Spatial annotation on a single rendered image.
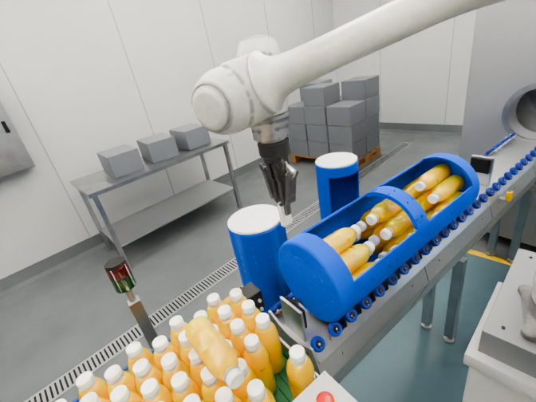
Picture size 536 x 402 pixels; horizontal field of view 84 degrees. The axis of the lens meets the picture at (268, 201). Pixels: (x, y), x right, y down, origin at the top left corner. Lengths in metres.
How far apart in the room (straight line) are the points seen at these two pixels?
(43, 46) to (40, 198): 1.51
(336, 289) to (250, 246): 0.63
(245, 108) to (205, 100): 0.06
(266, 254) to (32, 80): 3.07
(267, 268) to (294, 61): 1.14
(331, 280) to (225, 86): 0.60
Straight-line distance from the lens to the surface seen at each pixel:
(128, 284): 1.07
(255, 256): 1.45
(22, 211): 3.98
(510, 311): 1.01
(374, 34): 0.54
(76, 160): 3.95
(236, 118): 0.48
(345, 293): 0.90
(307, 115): 4.70
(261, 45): 0.65
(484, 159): 1.91
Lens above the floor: 1.76
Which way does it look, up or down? 26 degrees down
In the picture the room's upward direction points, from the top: 11 degrees counter-clockwise
